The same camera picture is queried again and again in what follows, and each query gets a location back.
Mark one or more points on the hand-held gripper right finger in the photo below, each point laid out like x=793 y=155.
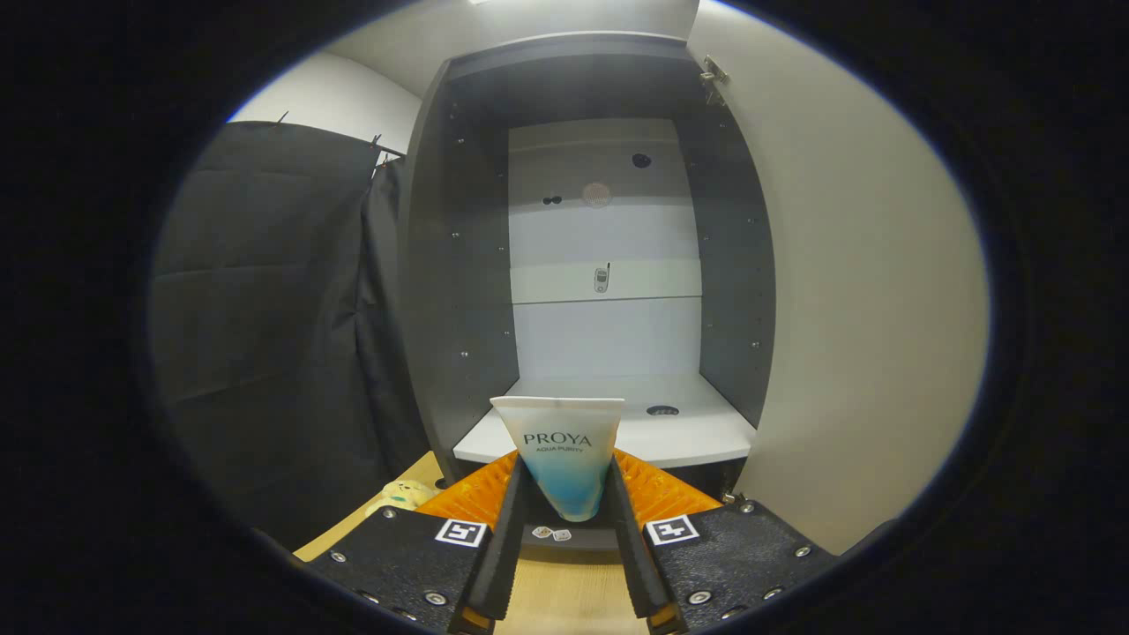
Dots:
x=741 y=556

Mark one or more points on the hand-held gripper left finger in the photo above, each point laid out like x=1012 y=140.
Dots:
x=397 y=564

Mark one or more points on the white and blue tube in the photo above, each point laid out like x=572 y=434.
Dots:
x=564 y=450

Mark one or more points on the yellow plush toy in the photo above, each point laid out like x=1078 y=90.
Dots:
x=401 y=496

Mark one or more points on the black backdrop cloth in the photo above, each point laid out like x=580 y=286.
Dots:
x=265 y=309

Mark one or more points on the dark grey cabinet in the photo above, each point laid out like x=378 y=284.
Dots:
x=459 y=265

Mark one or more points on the metal door hinge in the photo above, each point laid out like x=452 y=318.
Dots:
x=713 y=78

